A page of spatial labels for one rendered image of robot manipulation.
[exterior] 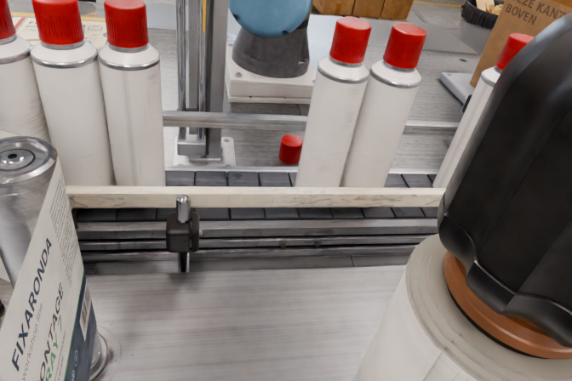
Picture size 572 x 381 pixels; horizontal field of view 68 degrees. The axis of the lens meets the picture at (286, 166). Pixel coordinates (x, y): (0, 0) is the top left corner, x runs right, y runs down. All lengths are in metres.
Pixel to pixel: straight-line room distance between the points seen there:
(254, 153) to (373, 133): 0.25
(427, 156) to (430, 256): 0.54
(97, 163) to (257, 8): 0.31
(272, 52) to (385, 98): 0.38
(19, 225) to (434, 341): 0.19
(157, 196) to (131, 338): 0.14
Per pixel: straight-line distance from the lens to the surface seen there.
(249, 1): 0.62
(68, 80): 0.40
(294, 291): 0.40
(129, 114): 0.41
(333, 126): 0.43
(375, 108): 0.44
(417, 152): 0.74
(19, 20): 0.89
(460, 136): 0.53
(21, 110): 0.43
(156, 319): 0.38
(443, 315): 0.18
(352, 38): 0.40
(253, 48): 0.79
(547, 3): 0.91
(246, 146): 0.66
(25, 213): 0.24
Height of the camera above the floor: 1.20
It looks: 36 degrees down
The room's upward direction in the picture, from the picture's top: 10 degrees clockwise
